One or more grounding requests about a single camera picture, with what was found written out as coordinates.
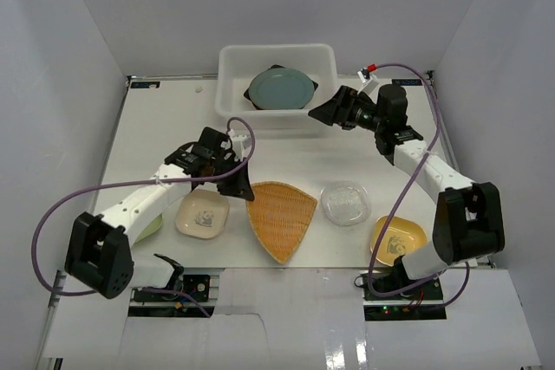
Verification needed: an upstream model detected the cream panda square plate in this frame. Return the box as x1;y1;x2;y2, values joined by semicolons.
174;188;230;240

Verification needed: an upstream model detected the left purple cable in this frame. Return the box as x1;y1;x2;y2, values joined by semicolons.
30;116;257;315

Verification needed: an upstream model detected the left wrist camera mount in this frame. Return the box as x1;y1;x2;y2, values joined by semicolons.
227;128;252;161

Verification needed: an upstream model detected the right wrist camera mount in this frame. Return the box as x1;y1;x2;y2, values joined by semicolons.
357;63;379;95

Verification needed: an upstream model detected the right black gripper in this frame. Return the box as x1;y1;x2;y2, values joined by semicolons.
309;86;386;133

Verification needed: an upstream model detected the blue-grey round plate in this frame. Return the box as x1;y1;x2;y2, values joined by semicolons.
248;67;314;111

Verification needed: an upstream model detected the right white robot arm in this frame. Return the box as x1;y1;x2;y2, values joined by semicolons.
309;84;506;300

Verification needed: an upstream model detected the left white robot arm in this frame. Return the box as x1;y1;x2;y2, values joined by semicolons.
64;127;255;300

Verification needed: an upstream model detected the black square amber plate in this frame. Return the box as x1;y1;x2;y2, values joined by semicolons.
243;64;321;105

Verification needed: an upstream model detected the woven bamboo triangular tray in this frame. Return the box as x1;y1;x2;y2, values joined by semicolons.
246;181;317;265

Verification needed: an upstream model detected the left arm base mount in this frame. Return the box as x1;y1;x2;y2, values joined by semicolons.
127;254;214;318

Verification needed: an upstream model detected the clear plastic square plate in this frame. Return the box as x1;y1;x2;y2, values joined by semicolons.
320;181;371;227

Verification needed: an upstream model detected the white plastic bin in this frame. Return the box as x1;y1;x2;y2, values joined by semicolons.
215;43;338;134

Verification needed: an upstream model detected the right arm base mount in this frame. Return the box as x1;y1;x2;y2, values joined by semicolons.
353;273;447;322

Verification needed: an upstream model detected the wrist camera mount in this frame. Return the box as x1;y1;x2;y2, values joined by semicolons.
357;63;379;95
227;128;252;161

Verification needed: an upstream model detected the yellow panda square plate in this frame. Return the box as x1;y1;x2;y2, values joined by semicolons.
376;217;428;266

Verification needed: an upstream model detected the green panda square plate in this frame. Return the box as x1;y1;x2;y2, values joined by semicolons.
135;214;163;243

